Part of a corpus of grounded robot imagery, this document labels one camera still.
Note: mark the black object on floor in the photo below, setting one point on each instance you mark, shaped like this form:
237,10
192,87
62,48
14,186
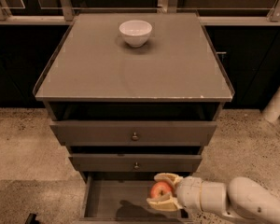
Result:
32,219

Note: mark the white ceramic bowl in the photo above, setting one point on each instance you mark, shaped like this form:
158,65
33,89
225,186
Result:
135,33

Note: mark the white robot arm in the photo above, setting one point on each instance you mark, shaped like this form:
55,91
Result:
242,201

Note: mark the bottom grey drawer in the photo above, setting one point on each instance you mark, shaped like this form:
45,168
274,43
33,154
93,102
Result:
121,198

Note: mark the brass top drawer knob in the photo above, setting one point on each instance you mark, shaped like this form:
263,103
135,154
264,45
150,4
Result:
135,137

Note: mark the red apple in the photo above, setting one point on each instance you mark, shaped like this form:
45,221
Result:
159,189

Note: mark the white cylindrical post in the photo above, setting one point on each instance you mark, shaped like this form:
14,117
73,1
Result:
272,110

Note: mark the middle grey drawer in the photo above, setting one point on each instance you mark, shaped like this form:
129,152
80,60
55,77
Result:
125,162

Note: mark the brass middle drawer knob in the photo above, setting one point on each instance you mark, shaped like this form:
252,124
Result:
136,166

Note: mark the metal railing frame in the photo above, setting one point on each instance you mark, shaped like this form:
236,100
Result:
210,12

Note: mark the grey drawer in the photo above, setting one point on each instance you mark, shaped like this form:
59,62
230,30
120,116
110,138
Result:
125,162
119,133
121,198

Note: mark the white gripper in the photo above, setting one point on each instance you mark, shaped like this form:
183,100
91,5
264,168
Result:
188,191

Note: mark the grey drawer cabinet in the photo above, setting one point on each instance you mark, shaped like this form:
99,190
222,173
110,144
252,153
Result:
96,75

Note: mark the brass drawer knob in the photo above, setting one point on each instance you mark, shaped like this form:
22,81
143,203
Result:
136,166
135,137

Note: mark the top grey drawer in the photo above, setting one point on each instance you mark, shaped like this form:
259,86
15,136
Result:
119,133

